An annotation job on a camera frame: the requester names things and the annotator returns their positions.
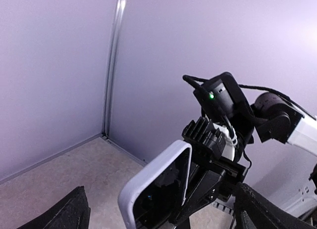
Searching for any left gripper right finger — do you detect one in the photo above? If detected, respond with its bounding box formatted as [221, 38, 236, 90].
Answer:
[234, 183, 313, 229]

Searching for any black phone white case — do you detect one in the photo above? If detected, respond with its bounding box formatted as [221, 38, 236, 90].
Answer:
[118, 140, 192, 229]

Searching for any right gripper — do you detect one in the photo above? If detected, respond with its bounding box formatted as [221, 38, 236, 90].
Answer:
[170, 156, 248, 226]

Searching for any right aluminium frame post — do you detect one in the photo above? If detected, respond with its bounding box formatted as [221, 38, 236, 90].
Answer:
[102, 0, 127, 139]

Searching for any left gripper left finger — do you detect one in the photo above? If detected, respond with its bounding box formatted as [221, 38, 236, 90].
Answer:
[19, 186, 91, 229]

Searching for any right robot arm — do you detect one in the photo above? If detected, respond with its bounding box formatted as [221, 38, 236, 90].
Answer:
[169, 72, 317, 229]

